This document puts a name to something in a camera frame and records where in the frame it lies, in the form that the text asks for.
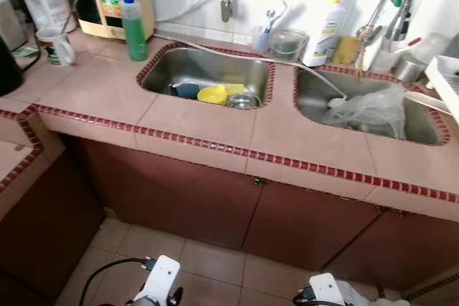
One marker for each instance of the steel cup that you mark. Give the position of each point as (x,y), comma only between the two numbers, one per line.
(409,69)

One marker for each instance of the black kettle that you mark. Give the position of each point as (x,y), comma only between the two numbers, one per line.
(8,69)

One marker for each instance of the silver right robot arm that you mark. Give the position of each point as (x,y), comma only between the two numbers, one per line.
(362,295)

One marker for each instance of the small clear bucket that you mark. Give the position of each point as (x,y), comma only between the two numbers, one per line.
(288,46)

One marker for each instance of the steel sink basin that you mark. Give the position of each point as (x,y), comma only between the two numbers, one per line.
(201,66)
(315,98)

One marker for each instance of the white dish rack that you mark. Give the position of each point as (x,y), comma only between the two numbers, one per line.
(439,80)

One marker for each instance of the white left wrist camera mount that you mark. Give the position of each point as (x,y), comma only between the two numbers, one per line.
(159,281)

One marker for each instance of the dark red side cabinet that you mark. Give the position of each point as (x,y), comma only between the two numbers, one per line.
(43,234)

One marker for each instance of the white plastic cup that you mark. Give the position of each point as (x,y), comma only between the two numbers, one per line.
(384,62)

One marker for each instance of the white printed mug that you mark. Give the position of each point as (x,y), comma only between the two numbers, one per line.
(54,48)

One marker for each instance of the red-tipped white utensil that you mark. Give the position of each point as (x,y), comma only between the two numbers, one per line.
(416,39)

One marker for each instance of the bright yellow sponge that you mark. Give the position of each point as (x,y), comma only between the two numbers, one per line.
(235,88)

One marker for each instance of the dark blue mug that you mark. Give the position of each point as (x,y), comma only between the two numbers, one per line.
(186,91)

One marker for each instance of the mustard yellow sponge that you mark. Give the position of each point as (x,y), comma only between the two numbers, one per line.
(346,50)

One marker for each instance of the yellow plastic bowl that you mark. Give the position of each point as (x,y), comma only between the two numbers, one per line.
(211,94)

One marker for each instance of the white detergent bottle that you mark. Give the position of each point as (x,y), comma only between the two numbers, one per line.
(321,37)

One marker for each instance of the clear plastic bag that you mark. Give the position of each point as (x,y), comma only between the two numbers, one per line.
(369,109)

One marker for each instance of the clear toothbrush cup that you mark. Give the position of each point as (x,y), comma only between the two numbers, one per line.
(262,41)

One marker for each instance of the green dish soap bottle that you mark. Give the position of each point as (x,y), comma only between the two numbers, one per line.
(134,37)

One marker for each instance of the thin steel teaspoon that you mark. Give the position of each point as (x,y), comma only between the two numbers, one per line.
(73,12)

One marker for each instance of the clear plastic container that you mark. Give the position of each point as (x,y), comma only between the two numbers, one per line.
(430,48)

